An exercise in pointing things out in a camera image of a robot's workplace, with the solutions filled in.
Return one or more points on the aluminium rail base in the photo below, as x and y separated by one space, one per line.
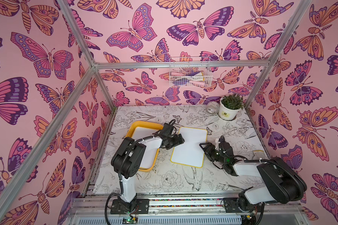
184 209

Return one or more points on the white knit work glove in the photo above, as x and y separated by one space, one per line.
259 154

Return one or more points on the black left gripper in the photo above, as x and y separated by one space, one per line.
176 143

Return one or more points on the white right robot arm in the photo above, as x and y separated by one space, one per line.
281 184

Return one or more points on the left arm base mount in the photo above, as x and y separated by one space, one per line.
137 206

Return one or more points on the yellow-framed whiteboard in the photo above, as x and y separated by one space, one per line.
190 153
149 157

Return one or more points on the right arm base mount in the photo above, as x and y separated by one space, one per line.
241 204

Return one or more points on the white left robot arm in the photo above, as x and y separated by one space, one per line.
128 158

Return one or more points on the clear tape roll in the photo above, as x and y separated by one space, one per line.
213 107

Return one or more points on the white wire wall basket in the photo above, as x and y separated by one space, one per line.
186 71

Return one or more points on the yellow storage tray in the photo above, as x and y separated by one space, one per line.
148 125

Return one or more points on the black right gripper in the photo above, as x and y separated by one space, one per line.
212 150

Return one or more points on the green circuit board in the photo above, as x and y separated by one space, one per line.
129 220

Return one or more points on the potted green plant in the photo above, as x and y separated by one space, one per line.
229 106

